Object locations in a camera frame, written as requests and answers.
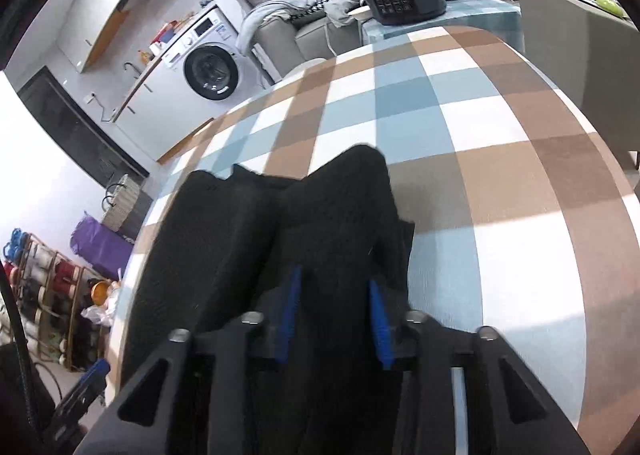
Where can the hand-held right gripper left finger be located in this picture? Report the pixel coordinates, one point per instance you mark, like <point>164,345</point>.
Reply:
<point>290,315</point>

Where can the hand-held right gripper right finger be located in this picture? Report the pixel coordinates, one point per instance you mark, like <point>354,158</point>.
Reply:
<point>380,330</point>

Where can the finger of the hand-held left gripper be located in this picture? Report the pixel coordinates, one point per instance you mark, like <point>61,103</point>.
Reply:
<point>95,372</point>

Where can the black knit sweater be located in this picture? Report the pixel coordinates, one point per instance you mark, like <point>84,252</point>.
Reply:
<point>340,215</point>

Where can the white plastic bag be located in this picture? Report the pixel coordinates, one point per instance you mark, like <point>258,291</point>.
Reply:
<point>97,316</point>

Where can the orange bowl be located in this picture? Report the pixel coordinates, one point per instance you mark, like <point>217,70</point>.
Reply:
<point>100,291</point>

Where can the wooden shoe rack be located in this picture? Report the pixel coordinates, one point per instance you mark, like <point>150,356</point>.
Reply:
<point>50,295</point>

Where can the purple bag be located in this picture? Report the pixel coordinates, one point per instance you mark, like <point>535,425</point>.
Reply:
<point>100,250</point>

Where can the woven laundry basket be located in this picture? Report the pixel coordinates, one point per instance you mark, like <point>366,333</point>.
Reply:
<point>122,205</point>

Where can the brown blue checked tablecloth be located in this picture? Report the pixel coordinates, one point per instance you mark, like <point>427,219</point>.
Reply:
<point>500,135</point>

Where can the dark glass door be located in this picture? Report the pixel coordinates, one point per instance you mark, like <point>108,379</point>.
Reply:
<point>75,130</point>

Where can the white washing machine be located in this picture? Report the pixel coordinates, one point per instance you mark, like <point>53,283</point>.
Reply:
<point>210,70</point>

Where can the white kitchen counter cabinet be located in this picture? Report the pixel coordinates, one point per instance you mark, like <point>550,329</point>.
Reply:
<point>145,100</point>

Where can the grey sofa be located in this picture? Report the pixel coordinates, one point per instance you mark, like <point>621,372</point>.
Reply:
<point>310,37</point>

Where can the curved kitchen faucet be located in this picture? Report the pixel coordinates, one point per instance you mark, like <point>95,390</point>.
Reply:
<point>131,65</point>

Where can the yellow bottle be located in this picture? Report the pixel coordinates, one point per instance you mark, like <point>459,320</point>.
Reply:
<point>143,56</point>

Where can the light grey blanket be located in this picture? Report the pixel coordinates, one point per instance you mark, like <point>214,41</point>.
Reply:
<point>260,15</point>

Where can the houndstooth pillow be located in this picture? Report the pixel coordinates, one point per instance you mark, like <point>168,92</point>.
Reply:
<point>310,10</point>

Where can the red box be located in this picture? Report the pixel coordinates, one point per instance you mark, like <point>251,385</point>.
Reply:
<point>162,32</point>

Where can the pale grey garment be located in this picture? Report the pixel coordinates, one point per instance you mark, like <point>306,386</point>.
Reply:
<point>345,5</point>

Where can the blue checked side table cloth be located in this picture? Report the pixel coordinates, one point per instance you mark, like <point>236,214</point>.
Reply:
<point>480,15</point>

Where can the grey low cabinet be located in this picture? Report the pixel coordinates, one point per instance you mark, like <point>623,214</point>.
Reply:
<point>565,35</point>

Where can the white wall cabinet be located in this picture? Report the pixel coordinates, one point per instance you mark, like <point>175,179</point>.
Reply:
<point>95,10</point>

